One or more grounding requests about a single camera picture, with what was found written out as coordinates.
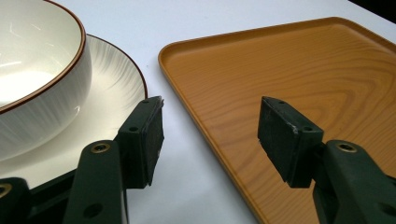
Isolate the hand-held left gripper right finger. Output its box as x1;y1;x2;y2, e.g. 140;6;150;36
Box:
257;95;396;224

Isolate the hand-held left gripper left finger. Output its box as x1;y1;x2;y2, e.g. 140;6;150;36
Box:
62;95;165;224

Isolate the white plate with brown rim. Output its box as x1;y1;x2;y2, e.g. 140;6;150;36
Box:
0;33;149;189

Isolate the wooden tray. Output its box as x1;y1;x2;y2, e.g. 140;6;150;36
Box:
157;16;396;224

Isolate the white bowl with brown rim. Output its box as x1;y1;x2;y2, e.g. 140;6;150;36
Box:
0;0;93;162

